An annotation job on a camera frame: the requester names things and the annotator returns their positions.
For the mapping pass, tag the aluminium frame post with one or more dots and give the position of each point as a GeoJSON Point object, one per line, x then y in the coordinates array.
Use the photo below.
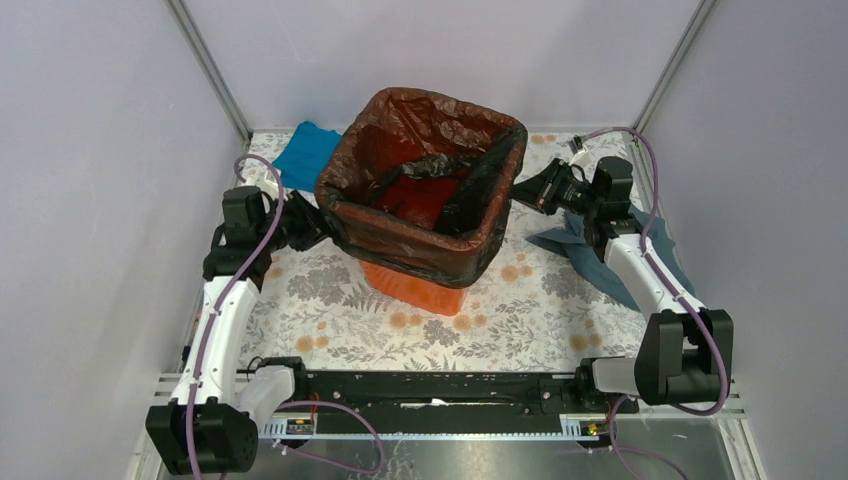
{"type": "Point", "coordinates": [203, 55]}
{"type": "Point", "coordinates": [687, 40]}

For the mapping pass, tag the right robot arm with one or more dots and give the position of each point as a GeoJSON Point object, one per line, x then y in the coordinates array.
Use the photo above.
{"type": "Point", "coordinates": [685, 355]}

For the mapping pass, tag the grey-blue cloth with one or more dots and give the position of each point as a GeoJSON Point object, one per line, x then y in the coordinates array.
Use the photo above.
{"type": "Point", "coordinates": [569, 241]}

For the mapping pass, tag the left aluminium frame post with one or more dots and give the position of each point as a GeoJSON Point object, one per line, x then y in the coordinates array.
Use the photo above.
{"type": "Point", "coordinates": [203, 55]}

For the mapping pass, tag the black trash bag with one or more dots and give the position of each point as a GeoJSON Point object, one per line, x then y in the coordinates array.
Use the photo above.
{"type": "Point", "coordinates": [470, 230]}

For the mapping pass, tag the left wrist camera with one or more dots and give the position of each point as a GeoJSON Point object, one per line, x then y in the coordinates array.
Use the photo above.
{"type": "Point", "coordinates": [267, 182]}

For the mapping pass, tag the floral table mat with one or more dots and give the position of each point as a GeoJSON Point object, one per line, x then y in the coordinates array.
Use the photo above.
{"type": "Point", "coordinates": [530, 311]}

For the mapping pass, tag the blue cloth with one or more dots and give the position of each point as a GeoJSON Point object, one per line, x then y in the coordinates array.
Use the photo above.
{"type": "Point", "coordinates": [305, 156]}

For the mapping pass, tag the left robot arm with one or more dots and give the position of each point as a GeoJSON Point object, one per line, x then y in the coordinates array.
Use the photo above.
{"type": "Point", "coordinates": [208, 426]}

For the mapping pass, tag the orange plastic trash bin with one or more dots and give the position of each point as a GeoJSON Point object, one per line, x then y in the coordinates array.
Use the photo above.
{"type": "Point", "coordinates": [417, 291]}

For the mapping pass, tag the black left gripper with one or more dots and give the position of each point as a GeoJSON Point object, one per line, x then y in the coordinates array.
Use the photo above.
{"type": "Point", "coordinates": [314, 225]}

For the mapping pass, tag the right aluminium frame post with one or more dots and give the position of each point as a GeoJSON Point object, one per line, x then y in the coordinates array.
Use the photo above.
{"type": "Point", "coordinates": [687, 40]}

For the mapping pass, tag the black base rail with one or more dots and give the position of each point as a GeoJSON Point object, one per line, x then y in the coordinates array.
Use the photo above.
{"type": "Point", "coordinates": [347, 404]}

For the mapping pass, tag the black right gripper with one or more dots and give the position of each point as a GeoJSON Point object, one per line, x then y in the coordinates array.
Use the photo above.
{"type": "Point", "coordinates": [540, 191]}

